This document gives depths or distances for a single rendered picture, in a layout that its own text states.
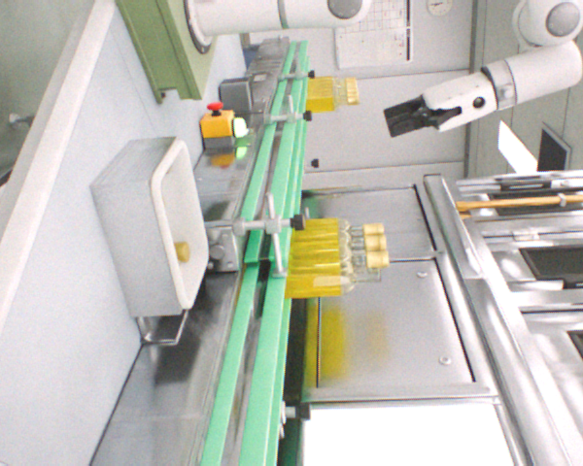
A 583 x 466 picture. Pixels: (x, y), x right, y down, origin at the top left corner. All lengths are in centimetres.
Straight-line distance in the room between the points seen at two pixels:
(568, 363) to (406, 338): 30
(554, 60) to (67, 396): 82
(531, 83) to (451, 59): 620
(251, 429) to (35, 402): 27
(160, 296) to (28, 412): 27
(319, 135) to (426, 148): 141
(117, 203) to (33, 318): 21
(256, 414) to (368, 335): 42
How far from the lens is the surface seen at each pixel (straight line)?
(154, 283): 82
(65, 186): 71
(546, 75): 95
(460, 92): 92
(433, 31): 703
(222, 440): 75
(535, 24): 89
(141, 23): 97
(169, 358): 86
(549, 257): 148
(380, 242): 115
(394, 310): 119
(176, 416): 77
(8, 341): 60
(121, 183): 75
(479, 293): 125
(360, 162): 739
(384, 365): 106
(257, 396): 79
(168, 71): 102
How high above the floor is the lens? 108
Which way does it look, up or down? 6 degrees down
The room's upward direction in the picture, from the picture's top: 86 degrees clockwise
